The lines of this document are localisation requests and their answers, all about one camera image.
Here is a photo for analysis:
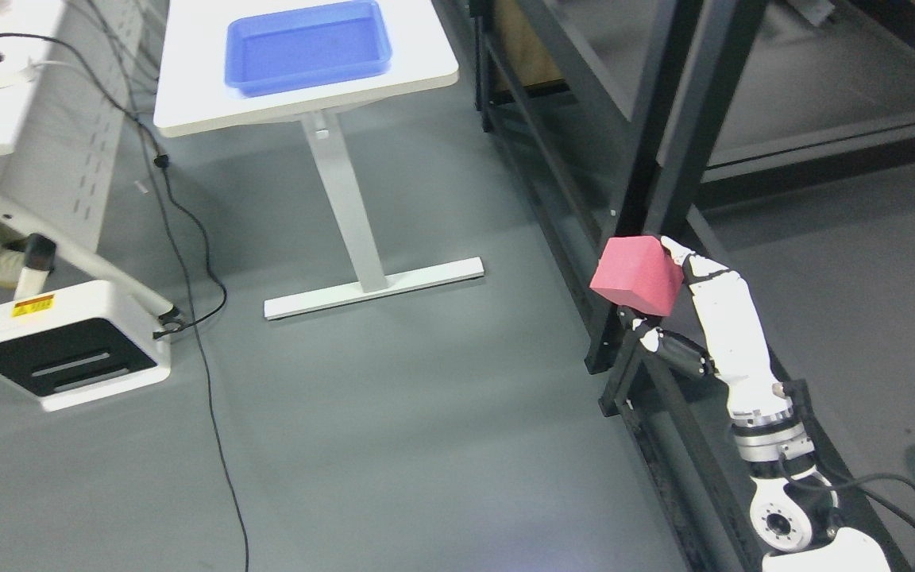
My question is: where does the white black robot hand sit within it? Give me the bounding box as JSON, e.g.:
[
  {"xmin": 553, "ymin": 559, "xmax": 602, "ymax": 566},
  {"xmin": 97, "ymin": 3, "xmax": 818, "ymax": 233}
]
[{"xmin": 658, "ymin": 236, "xmax": 793, "ymax": 428}]

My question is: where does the pink foam block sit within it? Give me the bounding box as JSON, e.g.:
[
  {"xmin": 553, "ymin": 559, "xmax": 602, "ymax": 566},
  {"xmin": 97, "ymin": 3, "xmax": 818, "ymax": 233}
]
[{"xmin": 589, "ymin": 235, "xmax": 684, "ymax": 316}]

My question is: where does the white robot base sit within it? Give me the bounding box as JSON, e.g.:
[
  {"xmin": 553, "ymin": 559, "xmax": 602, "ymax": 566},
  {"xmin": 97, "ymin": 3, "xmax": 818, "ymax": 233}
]
[{"xmin": 0, "ymin": 234, "xmax": 184, "ymax": 412}]

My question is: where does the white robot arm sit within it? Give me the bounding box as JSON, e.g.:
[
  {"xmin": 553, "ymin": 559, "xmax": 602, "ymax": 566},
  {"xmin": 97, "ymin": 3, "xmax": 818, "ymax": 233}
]
[{"xmin": 731, "ymin": 380, "xmax": 892, "ymax": 571}]

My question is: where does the black metal shelf right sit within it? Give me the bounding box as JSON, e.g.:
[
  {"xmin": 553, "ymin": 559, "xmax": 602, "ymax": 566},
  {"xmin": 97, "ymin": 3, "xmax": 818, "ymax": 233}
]
[{"xmin": 460, "ymin": 1, "xmax": 915, "ymax": 571}]

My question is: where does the blue plastic tray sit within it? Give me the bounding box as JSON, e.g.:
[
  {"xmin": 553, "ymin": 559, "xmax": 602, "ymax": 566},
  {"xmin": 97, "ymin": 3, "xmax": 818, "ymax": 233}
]
[{"xmin": 224, "ymin": 1, "xmax": 393, "ymax": 97}]

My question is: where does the white table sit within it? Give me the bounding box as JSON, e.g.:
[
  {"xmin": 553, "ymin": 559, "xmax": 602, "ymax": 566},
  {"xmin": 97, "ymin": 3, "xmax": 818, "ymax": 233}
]
[{"xmin": 152, "ymin": 1, "xmax": 485, "ymax": 321}]

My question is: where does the white side desk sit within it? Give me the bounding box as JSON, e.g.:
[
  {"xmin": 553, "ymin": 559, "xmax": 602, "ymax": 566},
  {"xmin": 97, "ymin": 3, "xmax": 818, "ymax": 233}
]
[{"xmin": 0, "ymin": 0, "xmax": 176, "ymax": 319}]

